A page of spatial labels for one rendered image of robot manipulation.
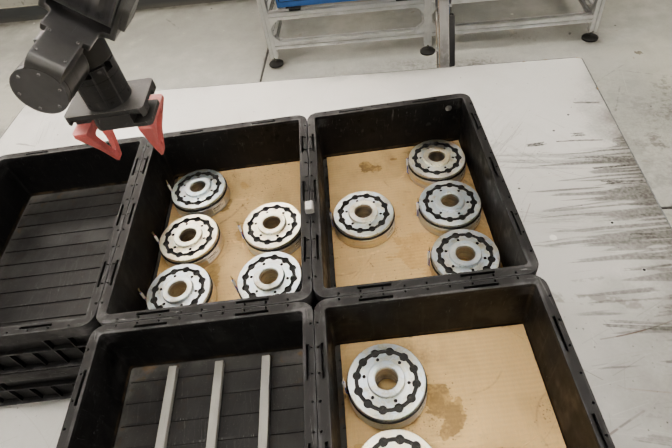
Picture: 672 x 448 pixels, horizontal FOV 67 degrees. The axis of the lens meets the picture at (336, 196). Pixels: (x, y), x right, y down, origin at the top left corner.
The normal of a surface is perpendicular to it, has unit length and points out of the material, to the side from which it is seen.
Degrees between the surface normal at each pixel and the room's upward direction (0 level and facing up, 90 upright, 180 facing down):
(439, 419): 0
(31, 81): 91
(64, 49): 38
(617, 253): 0
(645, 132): 0
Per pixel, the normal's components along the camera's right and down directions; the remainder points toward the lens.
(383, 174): -0.12, -0.68
